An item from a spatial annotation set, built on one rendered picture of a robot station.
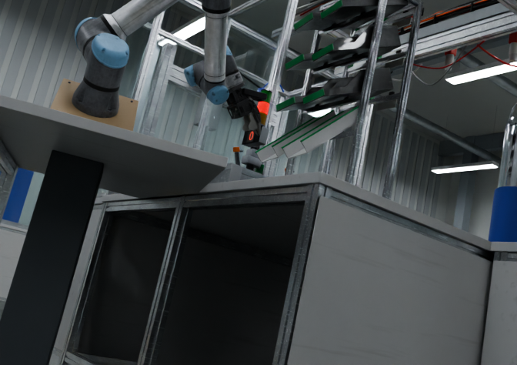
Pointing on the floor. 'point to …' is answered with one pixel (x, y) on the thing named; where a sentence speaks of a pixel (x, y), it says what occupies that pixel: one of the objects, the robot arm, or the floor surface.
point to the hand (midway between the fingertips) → (259, 131)
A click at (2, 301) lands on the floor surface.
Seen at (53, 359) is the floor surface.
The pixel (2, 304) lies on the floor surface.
